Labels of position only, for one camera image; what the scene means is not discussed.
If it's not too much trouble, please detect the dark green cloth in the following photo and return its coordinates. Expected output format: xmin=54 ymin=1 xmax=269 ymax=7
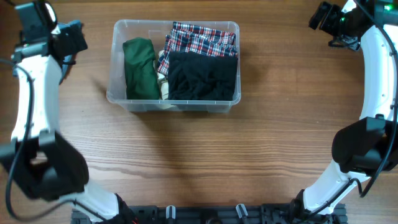
xmin=123 ymin=37 xmax=160 ymax=100

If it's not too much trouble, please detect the clear plastic storage container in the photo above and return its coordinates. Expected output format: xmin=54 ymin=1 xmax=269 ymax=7
xmin=106 ymin=19 xmax=241 ymax=113

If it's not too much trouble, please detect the cream cloth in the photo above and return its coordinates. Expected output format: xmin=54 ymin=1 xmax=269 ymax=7
xmin=154 ymin=50 xmax=177 ymax=110

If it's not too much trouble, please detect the red plaid cloth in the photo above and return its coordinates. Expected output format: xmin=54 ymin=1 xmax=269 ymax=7
xmin=157 ymin=22 xmax=238 ymax=76

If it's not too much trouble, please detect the black cloth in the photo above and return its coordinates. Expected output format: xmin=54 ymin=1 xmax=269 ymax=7
xmin=168 ymin=52 xmax=238 ymax=101

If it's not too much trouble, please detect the light blue cloth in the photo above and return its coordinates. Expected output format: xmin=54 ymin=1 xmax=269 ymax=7
xmin=59 ymin=55 xmax=76 ymax=85

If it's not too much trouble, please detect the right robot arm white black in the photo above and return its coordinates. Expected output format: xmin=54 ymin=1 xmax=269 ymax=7
xmin=285 ymin=1 xmax=397 ymax=223

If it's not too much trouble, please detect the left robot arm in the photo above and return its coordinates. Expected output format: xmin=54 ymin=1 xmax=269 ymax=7
xmin=1 ymin=1 xmax=138 ymax=223

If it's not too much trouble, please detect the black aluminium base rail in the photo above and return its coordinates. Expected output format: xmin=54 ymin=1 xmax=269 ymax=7
xmin=70 ymin=204 xmax=348 ymax=224

